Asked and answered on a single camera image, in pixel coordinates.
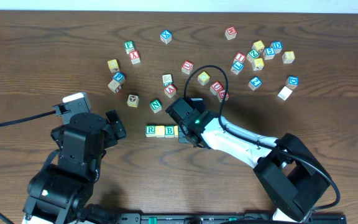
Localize green B block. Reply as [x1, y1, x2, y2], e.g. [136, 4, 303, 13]
[165, 126, 175, 138]

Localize yellow O block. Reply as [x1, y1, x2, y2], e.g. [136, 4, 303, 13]
[155, 126, 165, 138]

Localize green R block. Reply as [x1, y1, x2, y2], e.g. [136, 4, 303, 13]
[145, 125, 155, 138]

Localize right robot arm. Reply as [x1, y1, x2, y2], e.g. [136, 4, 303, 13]
[166, 98, 333, 223]

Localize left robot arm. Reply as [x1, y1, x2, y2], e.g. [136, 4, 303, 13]
[23, 98, 126, 223]

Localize monkey picture block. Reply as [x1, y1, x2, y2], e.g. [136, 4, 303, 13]
[127, 95, 139, 108]

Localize red A block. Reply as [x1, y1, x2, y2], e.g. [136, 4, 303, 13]
[164, 84, 177, 98]

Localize plain wooden block left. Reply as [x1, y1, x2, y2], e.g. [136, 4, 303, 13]
[108, 80, 122, 93]

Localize green N block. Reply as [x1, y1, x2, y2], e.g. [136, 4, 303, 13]
[150, 99, 162, 113]

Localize red E block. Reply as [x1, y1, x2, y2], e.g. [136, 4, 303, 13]
[217, 89, 229, 102]

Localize red U block lower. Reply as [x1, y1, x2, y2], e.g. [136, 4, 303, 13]
[209, 81, 223, 95]

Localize red u block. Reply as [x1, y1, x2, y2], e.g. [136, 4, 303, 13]
[181, 60, 194, 75]
[209, 81, 223, 95]

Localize blue P block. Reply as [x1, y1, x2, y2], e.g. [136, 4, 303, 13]
[112, 72, 126, 85]

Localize red U block upper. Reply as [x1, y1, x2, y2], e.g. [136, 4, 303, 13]
[181, 60, 194, 75]

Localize red Y block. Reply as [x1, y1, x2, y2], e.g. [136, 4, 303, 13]
[129, 50, 140, 65]

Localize blue L block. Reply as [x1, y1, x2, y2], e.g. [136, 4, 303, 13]
[231, 60, 244, 75]

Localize green F block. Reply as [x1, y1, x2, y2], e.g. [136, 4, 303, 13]
[124, 40, 135, 54]

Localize blue 2 block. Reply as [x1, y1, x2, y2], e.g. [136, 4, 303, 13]
[249, 76, 262, 91]

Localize red I block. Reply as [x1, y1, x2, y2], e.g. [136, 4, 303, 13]
[233, 52, 246, 63]

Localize blue X block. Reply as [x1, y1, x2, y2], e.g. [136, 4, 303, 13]
[160, 30, 172, 44]

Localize yellow block under Z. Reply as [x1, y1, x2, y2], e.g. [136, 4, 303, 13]
[252, 58, 264, 71]

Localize green Z block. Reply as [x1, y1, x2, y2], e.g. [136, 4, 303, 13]
[246, 49, 260, 63]

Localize red block top right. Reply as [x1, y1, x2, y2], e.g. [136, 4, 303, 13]
[225, 27, 237, 40]

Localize yellow block above Z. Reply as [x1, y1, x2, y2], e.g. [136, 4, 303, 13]
[252, 40, 265, 53]

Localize plain white block right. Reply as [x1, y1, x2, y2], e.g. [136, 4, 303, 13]
[278, 86, 293, 101]

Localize blue 5 block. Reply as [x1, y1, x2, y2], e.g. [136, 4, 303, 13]
[262, 47, 275, 60]

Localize blue D block right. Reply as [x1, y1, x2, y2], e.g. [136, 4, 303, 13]
[285, 76, 299, 90]

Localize blue d block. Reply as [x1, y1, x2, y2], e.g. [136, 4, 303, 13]
[270, 41, 283, 54]
[285, 76, 299, 90]

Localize blue D block upper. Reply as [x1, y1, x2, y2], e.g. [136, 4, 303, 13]
[270, 41, 283, 54]

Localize yellow 8 block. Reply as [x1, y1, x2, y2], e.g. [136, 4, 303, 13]
[282, 51, 295, 64]

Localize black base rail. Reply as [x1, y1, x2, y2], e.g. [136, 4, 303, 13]
[114, 213, 347, 224]

